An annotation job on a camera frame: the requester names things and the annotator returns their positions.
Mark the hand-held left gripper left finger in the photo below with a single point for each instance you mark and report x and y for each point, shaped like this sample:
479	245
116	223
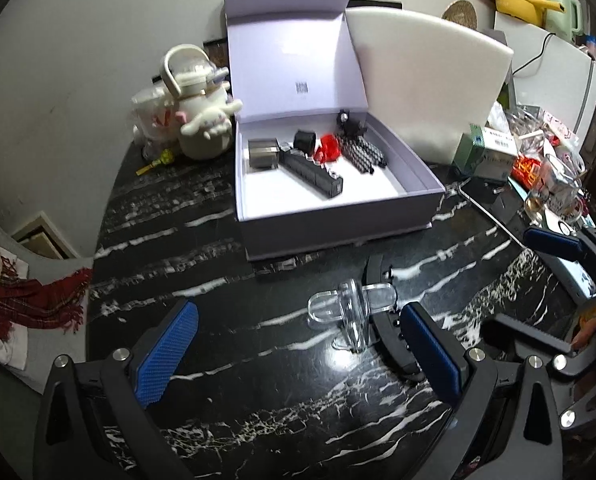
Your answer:
165	355

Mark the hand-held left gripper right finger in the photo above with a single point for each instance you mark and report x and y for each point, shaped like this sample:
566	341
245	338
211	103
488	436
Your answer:
435	355

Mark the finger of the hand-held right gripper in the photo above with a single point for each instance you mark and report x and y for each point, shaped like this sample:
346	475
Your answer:
552	242
527	332

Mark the black headband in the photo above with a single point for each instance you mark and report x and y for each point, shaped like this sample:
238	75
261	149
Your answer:
385	332

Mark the clear acrylic stand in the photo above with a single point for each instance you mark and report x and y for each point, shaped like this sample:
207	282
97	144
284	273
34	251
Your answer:
350	310

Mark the black white checkered scrunchie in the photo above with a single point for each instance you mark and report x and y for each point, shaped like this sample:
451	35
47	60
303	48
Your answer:
362	155

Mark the long black case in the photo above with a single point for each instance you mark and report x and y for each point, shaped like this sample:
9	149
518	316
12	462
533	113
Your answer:
308	170

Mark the black hair clip with pearl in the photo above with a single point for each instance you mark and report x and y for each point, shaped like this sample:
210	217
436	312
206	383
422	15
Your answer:
349	124

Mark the lavender gift box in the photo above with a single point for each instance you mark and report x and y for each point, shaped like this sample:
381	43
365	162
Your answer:
288	50

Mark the white electronic device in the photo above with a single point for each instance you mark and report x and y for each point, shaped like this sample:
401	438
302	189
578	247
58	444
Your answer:
580	282

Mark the clear glass mug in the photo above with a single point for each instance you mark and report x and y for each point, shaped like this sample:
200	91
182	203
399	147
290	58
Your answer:
552	185

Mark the red snack packet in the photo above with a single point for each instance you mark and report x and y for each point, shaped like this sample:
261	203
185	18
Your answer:
525	170

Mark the green white medicine box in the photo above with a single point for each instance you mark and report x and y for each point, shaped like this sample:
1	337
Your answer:
487	155

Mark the pink white packet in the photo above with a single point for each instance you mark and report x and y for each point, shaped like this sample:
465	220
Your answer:
560	127

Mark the white plastic bag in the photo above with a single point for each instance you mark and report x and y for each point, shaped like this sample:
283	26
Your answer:
500	117

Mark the red plaid scarf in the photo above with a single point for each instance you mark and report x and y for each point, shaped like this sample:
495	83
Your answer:
38	300

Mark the white refrigerator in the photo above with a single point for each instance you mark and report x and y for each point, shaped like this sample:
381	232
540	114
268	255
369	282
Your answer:
567	75

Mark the small yellow toy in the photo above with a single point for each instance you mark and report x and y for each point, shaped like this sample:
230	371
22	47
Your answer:
160	160

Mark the white foam block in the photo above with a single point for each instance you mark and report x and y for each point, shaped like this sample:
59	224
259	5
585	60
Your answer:
427	85

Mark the small grey box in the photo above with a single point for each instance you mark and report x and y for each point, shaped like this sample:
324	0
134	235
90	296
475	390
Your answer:
263	155

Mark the white plush toy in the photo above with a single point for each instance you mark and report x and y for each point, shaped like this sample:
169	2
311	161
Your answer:
203	130

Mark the red hair clip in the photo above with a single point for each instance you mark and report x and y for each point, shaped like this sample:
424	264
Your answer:
328	149

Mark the pale green electric kettle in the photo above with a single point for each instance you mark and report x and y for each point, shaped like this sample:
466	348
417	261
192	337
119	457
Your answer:
565	10

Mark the clear plastic cup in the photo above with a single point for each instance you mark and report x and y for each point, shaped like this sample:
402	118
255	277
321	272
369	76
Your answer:
148	115

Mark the round woven coaster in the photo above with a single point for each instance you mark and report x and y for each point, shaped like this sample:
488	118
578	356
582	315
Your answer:
458	12

